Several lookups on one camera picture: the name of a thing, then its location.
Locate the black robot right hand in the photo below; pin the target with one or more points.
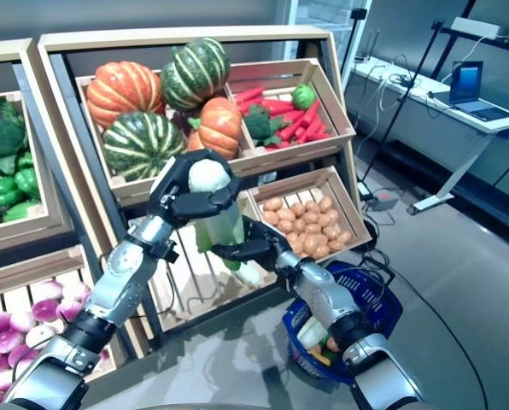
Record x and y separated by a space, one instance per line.
254 250

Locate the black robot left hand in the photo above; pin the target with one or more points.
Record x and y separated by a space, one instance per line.
194 206

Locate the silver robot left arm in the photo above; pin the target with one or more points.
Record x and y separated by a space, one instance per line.
122 277

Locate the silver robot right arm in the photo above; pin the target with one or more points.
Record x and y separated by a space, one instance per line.
323 294

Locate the blue plastic shopping basket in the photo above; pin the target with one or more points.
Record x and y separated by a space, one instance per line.
382 316

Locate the brown potato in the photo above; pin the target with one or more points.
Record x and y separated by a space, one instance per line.
273 203
320 252
345 236
270 218
325 203
332 343

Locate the slatted wooden cabbage crate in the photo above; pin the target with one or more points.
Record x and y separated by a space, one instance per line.
220 305

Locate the wide wooden pumpkin crate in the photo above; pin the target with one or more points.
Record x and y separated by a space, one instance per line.
126 190

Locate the large green striped pumpkin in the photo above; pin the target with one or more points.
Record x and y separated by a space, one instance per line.
143 145

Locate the small orange pumpkin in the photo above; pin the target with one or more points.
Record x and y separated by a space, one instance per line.
218 126

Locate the green broccoli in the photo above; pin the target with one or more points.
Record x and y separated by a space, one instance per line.
2 134
261 124

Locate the wooden potato crate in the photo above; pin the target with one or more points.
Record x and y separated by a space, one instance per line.
352 205

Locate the yellow bell pepper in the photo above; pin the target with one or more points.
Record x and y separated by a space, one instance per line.
318 354

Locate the red carrot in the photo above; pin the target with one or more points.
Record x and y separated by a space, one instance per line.
311 113
249 94
278 107

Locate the black power brick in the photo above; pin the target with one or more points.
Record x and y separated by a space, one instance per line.
364 190

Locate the small green striped pumpkin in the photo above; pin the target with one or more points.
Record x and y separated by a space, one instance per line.
194 74

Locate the large orange pumpkin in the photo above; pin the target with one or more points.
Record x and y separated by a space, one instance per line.
124 91

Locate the grey box red display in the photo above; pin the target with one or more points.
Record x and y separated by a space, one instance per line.
384 199

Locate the wooden display shelf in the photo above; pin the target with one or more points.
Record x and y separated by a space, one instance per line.
7 51
173 36

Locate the wooden pepper crate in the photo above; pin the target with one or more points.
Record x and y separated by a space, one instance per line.
24 235

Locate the wooden onion crate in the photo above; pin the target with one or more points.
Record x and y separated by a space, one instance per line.
24 273

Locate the white desk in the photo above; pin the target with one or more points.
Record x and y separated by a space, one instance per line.
408 115

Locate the black tripod pole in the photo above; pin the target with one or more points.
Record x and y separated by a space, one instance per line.
408 85

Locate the open grey laptop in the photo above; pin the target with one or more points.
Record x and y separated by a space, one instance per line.
468 81

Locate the white rectangular box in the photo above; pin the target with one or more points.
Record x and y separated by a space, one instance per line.
478 26

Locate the black camera stand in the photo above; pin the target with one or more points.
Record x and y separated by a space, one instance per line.
358 14

